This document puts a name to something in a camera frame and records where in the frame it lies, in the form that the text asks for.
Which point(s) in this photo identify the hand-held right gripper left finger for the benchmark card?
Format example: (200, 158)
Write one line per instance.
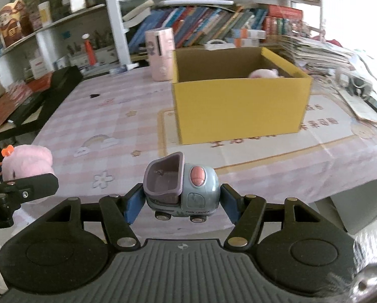
(134, 202)

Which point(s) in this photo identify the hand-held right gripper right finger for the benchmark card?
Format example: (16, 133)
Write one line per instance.
(227, 202)

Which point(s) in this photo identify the small pink plush toy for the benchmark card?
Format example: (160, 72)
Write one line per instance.
(27, 161)

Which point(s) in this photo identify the grey purple toy truck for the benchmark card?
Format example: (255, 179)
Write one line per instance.
(182, 189)

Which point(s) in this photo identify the yellow cardboard box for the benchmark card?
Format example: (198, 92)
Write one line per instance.
(239, 110)

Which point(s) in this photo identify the large pink plush pig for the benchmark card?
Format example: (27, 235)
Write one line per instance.
(264, 74)

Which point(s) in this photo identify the pink checkered tablecloth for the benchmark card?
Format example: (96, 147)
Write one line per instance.
(112, 120)

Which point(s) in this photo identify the red flat box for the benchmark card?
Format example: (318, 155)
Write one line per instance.
(41, 83)

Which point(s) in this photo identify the black chair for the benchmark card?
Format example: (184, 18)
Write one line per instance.
(55, 85)

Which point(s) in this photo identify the beige desk mat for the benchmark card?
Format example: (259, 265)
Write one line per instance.
(317, 132)

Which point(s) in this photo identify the white box with red label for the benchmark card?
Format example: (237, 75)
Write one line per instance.
(38, 68)

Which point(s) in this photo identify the red bottle with white cap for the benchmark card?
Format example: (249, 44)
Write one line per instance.
(90, 52)

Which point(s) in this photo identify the pink cylindrical container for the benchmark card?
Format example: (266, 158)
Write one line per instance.
(160, 56)

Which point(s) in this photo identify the fortune god figurine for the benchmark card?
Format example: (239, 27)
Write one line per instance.
(10, 25)

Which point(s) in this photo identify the orange white box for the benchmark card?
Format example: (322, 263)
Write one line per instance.
(246, 43)
(248, 33)

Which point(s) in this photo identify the white yellow carton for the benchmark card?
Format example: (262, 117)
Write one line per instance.
(44, 14)

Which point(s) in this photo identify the stack of newspapers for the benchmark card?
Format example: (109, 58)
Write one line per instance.
(317, 53)

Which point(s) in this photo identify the row of colourful books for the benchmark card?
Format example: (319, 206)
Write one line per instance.
(201, 25)

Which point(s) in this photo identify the white bookshelf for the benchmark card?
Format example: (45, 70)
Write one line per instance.
(112, 22)

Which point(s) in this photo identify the pale folded stack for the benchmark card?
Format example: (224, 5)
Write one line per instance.
(138, 12)

